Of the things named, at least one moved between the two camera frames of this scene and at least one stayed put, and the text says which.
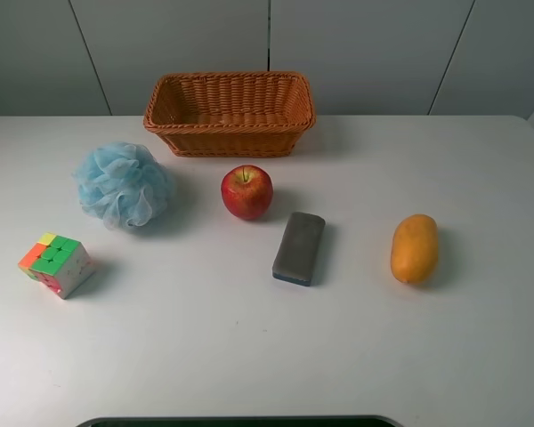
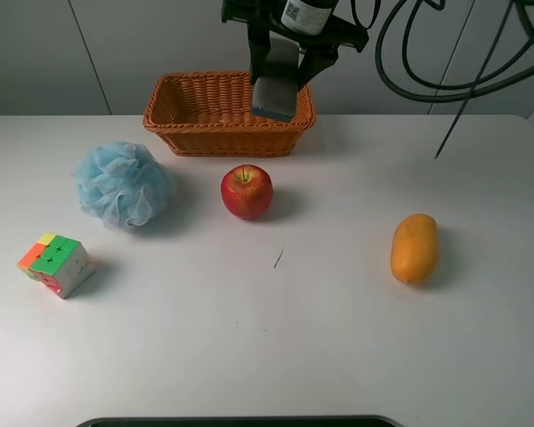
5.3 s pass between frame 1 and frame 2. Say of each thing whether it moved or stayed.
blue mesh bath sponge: stayed
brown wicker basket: stayed
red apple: stayed
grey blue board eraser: moved
